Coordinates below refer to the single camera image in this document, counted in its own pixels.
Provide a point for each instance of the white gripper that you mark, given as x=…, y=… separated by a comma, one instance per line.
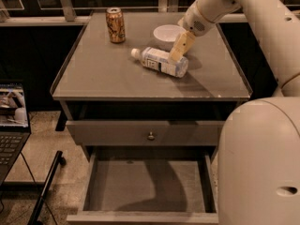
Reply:
x=194, y=22

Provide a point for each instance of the blue labelled plastic bottle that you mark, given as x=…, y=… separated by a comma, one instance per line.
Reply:
x=158, y=60

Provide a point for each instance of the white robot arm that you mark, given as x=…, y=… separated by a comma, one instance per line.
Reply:
x=258, y=160

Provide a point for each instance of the grey wooden drawer cabinet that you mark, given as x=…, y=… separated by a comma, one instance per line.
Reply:
x=100, y=71

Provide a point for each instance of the brass round drawer knob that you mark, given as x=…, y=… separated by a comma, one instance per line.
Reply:
x=151, y=136

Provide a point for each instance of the grey top drawer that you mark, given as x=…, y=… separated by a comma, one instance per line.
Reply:
x=128, y=123

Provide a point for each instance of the grey open middle drawer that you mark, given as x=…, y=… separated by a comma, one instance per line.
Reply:
x=148, y=186

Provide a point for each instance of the white ceramic bowl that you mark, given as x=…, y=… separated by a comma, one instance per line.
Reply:
x=165, y=35

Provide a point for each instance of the gold patterned drink can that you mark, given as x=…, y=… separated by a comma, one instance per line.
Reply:
x=115, y=24

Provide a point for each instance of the open black laptop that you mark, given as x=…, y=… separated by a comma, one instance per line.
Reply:
x=14, y=124

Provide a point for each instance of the black metal stand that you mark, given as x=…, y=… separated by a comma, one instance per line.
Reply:
x=41, y=188

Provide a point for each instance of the metal window railing frame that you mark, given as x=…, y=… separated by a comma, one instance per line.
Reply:
x=77, y=11

